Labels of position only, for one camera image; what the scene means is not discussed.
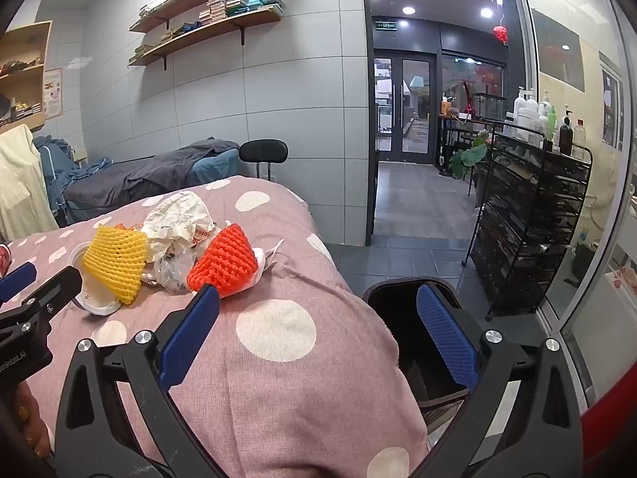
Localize white paper cup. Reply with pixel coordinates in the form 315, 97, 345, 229
64, 244, 125, 317

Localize white paper wrapper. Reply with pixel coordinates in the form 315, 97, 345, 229
142, 194, 220, 255

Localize glass double door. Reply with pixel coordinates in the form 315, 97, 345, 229
373, 50, 439, 163

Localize blue cloth pile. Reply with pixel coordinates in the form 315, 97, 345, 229
32, 134, 113, 220

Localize pink polka dot blanket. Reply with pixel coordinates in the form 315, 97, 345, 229
0, 175, 431, 478

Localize black trash bin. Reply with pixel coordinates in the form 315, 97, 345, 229
361, 276, 486, 409

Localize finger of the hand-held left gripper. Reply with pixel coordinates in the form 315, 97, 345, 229
0, 261, 39, 304
20, 265, 83, 317

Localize green potted plant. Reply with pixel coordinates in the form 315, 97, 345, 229
449, 132, 491, 181

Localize yellow foam fruit net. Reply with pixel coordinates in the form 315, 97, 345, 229
82, 225, 150, 306

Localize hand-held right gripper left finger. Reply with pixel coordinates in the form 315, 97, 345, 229
55, 284, 222, 478

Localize cream cloth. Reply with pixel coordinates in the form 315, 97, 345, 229
0, 124, 59, 242

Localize blue pillow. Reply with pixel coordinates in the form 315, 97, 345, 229
186, 153, 252, 187

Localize clear bottle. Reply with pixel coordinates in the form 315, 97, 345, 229
572, 119, 589, 160

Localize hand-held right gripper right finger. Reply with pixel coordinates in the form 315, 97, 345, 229
415, 281, 583, 478

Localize dark pump bottle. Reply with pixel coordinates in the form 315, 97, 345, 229
558, 114, 574, 155

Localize wooden cabinet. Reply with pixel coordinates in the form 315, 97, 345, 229
0, 21, 53, 133

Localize red curved panel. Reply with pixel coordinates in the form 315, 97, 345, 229
580, 386, 637, 465

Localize black mesh rack cart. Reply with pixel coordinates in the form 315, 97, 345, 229
463, 119, 594, 322

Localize wall poster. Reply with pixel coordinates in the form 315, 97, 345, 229
44, 67, 63, 120

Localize black side table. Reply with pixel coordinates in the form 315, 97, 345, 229
438, 114, 498, 176

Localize clear plastic bag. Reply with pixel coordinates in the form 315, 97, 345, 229
149, 246, 197, 294

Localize wall shelves with books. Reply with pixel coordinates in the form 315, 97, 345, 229
132, 0, 285, 61

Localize red foam fruit net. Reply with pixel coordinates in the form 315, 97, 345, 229
186, 224, 258, 298

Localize person's left hand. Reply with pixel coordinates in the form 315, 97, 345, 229
11, 386, 55, 463

